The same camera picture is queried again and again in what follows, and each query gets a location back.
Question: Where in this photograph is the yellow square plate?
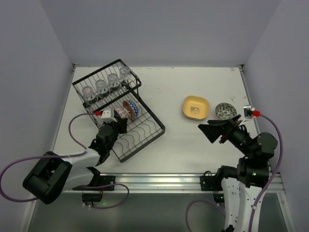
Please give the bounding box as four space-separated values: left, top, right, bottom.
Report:
183 96 210 118

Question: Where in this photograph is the black wire dish rack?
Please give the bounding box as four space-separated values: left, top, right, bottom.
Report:
72 59 165 163

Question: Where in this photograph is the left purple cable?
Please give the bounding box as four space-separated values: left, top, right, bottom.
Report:
0 111 130 209

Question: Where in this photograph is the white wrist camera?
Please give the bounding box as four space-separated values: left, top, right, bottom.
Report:
243 105 255 120
101 108 117 123

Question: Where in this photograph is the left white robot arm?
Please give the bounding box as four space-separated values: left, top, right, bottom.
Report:
23 118 127 204

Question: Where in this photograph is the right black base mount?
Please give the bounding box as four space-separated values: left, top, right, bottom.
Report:
200 171 225 204

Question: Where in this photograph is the purple cable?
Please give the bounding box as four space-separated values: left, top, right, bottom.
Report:
0 111 130 209
185 110 283 232

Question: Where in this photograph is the aluminium mounting rail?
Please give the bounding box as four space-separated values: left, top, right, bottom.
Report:
62 172 284 193

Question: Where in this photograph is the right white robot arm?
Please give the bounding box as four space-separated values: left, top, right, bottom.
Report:
198 116 278 232

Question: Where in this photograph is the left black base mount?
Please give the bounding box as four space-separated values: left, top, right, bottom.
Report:
72 175 116 206

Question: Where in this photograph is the blue patterned bowl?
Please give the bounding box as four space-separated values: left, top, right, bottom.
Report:
123 100 139 120

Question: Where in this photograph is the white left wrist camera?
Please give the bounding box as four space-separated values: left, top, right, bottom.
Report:
101 108 117 123

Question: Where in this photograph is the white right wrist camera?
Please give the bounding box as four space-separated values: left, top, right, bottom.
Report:
243 105 255 120

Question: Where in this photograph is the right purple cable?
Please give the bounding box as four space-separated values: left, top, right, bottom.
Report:
185 110 283 232

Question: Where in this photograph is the brown panda square plate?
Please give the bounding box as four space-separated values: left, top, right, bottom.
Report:
184 115 207 121

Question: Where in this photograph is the clear glass cup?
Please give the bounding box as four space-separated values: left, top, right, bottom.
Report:
119 67 131 85
95 79 110 98
107 73 121 91
82 86 98 105

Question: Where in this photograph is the pink speckled bowl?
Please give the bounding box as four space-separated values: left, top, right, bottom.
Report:
215 102 237 120

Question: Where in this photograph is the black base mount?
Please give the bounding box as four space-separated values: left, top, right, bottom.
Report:
200 171 225 204
72 175 116 206

